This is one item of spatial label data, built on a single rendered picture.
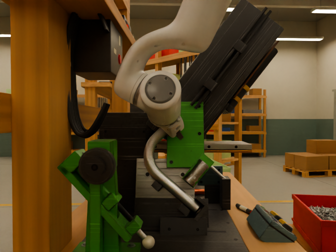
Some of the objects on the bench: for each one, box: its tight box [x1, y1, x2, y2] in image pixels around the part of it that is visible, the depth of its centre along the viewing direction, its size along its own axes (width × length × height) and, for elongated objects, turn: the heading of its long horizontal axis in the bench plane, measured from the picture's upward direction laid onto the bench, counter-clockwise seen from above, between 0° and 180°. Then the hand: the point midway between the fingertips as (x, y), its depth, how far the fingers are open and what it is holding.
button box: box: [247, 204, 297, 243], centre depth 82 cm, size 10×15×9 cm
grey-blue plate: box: [198, 166, 223, 204], centre depth 111 cm, size 10×2×14 cm
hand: (166, 127), depth 88 cm, fingers closed on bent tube, 3 cm apart
